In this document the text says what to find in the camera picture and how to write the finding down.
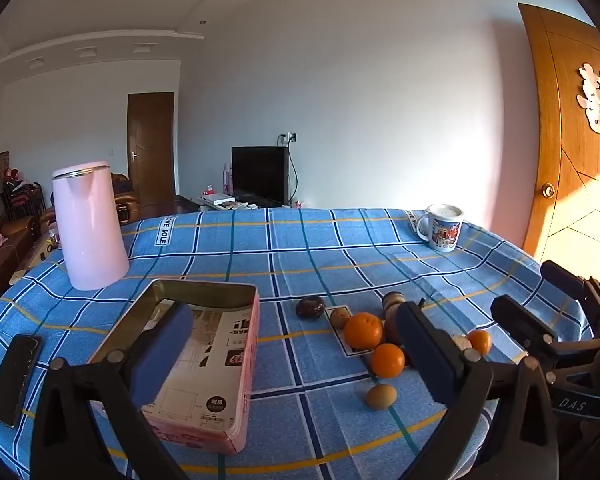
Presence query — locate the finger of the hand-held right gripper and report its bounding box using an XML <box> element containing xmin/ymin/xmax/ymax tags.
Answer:
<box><xmin>490</xmin><ymin>294</ymin><xmax>600</xmax><ymax>376</ymax></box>
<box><xmin>540</xmin><ymin>259</ymin><xmax>600</xmax><ymax>341</ymax></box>

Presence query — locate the brown pale-banded fruit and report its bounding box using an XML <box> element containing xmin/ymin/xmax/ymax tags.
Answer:
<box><xmin>381</xmin><ymin>291</ymin><xmax>407</xmax><ymax>318</ymax></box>

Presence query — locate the dark wrinkled passion fruit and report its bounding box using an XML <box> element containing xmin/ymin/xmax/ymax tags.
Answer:
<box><xmin>295</xmin><ymin>295</ymin><xmax>327</xmax><ymax>320</ymax></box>

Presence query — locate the brown leather sofa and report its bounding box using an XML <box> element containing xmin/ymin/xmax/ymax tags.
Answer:
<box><xmin>0</xmin><ymin>205</ymin><xmax>56</xmax><ymax>306</ymax></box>

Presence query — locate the black television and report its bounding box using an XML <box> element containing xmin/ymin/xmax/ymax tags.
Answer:
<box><xmin>231</xmin><ymin>146</ymin><xmax>289</xmax><ymax>207</ymax></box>

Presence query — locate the dark low tv stand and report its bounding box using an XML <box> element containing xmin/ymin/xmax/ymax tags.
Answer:
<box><xmin>176</xmin><ymin>192</ymin><xmax>281</xmax><ymax>213</ymax></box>

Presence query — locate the pink electric kettle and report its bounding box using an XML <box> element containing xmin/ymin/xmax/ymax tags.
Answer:
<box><xmin>51</xmin><ymin>160</ymin><xmax>131</xmax><ymax>292</ymax></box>

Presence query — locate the pink metal tin box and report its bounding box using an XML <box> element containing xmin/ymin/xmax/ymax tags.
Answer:
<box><xmin>87</xmin><ymin>279</ymin><xmax>261</xmax><ymax>456</ymax></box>

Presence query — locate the dark brown door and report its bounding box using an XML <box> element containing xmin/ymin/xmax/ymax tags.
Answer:
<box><xmin>127</xmin><ymin>92</ymin><xmax>176</xmax><ymax>211</ymax></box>

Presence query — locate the small orange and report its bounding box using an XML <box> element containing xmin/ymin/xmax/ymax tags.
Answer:
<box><xmin>467</xmin><ymin>329</ymin><xmax>493</xmax><ymax>356</ymax></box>

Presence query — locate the black smartphone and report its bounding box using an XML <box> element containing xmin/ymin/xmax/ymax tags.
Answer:
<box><xmin>0</xmin><ymin>334</ymin><xmax>45</xmax><ymax>428</ymax></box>

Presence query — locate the black power cable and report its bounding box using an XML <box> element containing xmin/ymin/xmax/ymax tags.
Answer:
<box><xmin>286</xmin><ymin>140</ymin><xmax>302</xmax><ymax>207</ymax></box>

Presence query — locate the large orange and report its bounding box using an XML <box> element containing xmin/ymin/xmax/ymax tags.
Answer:
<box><xmin>343</xmin><ymin>312</ymin><xmax>384</xmax><ymax>352</ymax></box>

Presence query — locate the medium orange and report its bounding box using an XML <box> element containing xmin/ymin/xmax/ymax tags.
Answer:
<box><xmin>370</xmin><ymin>342</ymin><xmax>406</xmax><ymax>379</ymax></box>

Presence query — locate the blue plaid tablecloth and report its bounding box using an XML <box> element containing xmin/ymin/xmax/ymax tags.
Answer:
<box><xmin>0</xmin><ymin>206</ymin><xmax>596</xmax><ymax>480</ymax></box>

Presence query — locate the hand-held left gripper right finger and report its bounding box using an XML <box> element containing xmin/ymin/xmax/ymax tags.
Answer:
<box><xmin>395</xmin><ymin>300</ymin><xmax>561</xmax><ymax>480</ymax></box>

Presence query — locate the orange wooden door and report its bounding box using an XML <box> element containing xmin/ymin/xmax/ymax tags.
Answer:
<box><xmin>517</xmin><ymin>2</ymin><xmax>600</xmax><ymax>286</ymax></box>

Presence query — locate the dark folding chair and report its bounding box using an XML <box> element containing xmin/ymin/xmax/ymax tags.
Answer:
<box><xmin>0</xmin><ymin>179</ymin><xmax>47</xmax><ymax>221</ymax></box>

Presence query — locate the white printed mug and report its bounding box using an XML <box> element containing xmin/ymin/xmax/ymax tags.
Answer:
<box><xmin>416</xmin><ymin>203</ymin><xmax>465</xmax><ymax>252</ymax></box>

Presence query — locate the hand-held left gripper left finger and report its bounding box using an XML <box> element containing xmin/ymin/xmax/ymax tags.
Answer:
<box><xmin>30</xmin><ymin>302</ymin><xmax>196</xmax><ymax>480</ymax></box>

